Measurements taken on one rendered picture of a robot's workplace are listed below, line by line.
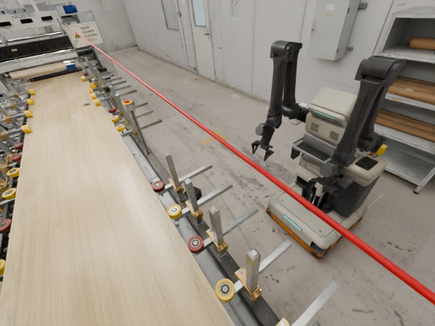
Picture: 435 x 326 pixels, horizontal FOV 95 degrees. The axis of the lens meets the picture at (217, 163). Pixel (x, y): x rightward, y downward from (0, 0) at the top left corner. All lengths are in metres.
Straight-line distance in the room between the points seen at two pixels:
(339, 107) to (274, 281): 1.41
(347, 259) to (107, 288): 1.83
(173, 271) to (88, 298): 0.37
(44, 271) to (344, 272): 2.03
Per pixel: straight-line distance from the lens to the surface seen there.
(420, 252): 2.54
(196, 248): 1.06
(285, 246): 1.17
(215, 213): 0.88
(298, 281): 2.00
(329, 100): 1.24
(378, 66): 0.89
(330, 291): 1.11
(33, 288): 1.35
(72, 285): 1.24
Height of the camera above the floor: 1.84
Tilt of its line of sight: 41 degrees down
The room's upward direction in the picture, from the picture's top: 7 degrees counter-clockwise
